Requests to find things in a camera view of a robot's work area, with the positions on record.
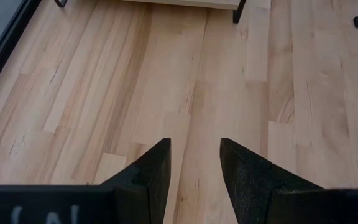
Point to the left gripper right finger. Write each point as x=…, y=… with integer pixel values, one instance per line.
x=247, y=186

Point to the black frame wooden shelf rack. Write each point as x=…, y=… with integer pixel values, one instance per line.
x=182, y=2

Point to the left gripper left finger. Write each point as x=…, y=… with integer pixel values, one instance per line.
x=154, y=186

